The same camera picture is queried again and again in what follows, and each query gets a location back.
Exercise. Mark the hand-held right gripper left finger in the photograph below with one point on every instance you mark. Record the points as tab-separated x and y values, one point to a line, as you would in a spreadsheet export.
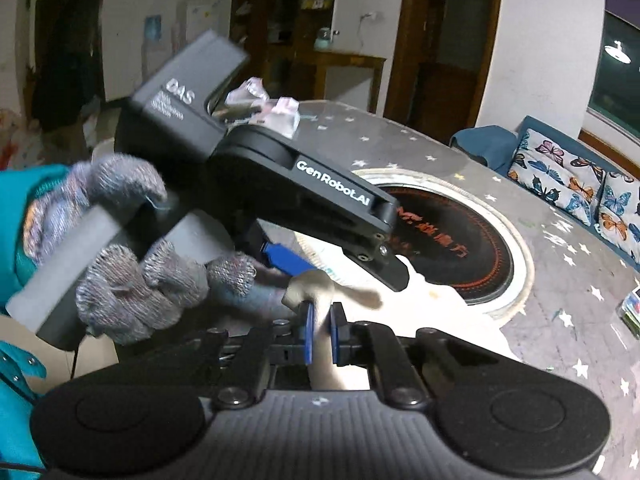
309	330

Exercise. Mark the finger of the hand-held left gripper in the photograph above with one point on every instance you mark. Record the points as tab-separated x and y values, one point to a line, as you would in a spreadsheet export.
395	272
287	260

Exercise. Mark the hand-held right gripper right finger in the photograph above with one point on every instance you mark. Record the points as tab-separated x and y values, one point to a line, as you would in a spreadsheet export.
340	340

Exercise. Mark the cream knit sweater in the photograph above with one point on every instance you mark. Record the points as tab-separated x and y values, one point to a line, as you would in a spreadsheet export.
450	320

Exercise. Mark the person's left hand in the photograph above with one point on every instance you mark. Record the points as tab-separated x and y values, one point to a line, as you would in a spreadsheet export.
120	180

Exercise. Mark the round built-in induction cooker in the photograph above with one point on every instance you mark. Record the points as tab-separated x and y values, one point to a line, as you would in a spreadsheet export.
450	240

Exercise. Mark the wooden side cabinet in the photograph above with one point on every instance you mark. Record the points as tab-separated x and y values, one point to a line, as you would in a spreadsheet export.
345	80

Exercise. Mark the mint green jar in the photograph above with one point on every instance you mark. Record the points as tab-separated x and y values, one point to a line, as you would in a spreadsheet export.
326	41

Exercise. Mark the blue sofa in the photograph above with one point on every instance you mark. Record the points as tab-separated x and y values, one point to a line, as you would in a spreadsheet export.
480	142

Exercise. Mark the wooden shelf cabinet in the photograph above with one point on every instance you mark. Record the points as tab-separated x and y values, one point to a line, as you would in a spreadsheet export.
280	10

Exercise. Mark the brown wooden door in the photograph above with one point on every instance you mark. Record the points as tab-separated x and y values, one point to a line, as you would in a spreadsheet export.
445	50

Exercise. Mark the dark doorway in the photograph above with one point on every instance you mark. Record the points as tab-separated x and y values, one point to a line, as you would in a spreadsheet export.
70	50

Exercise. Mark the green white packet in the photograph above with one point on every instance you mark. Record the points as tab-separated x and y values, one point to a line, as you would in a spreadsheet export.
632	312

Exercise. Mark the teal jacket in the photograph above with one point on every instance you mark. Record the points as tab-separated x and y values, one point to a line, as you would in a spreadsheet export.
15	410

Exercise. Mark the dark window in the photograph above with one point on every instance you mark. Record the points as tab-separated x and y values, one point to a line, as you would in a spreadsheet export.
620	60

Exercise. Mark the blue wall poster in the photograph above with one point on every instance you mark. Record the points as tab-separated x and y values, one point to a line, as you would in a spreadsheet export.
153	31

